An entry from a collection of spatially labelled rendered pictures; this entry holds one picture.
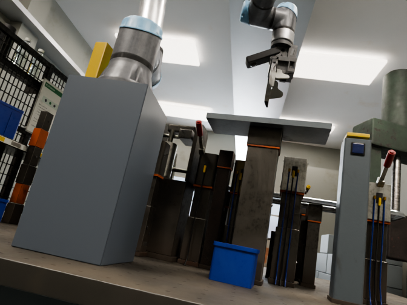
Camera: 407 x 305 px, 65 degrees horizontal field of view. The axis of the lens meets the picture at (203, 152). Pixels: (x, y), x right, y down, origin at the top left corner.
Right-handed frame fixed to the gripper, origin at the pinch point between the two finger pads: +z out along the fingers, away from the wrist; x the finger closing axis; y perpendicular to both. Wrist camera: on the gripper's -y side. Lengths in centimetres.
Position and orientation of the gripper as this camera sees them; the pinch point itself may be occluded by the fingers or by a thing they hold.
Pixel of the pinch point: (266, 98)
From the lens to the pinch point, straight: 106.3
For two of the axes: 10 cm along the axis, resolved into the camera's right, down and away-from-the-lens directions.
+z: -1.9, 9.5, -2.6
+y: 9.8, 1.6, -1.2
